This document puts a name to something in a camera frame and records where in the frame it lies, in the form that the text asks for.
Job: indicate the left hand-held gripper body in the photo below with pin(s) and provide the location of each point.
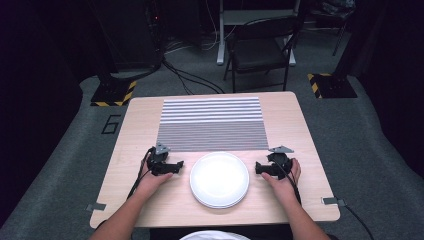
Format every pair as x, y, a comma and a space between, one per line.
160, 165

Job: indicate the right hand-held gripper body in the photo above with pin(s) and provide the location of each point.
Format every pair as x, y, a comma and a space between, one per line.
280, 165

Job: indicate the person's left hand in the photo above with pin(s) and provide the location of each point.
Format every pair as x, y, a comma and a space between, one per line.
150, 185

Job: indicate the person's right hand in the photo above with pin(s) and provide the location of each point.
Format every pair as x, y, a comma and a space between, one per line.
286, 190

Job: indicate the grey striped placemat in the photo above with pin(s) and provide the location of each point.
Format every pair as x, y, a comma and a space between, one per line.
213, 130

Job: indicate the grey tape strip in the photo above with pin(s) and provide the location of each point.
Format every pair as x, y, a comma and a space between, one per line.
96, 207
330, 200

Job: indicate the person's white shirt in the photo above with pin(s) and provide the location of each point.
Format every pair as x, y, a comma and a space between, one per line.
213, 235

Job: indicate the black stand base hazard stripes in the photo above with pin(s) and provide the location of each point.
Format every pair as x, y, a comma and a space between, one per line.
333, 86
111, 93

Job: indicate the black folding chair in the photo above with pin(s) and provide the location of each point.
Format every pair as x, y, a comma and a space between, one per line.
258, 50

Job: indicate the dark equipment cabinet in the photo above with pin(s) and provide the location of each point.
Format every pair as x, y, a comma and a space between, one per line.
130, 33

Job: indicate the dark background chair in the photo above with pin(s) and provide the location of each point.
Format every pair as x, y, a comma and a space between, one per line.
335, 18

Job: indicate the white desk frame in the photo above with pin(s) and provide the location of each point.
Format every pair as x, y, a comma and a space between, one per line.
220, 36

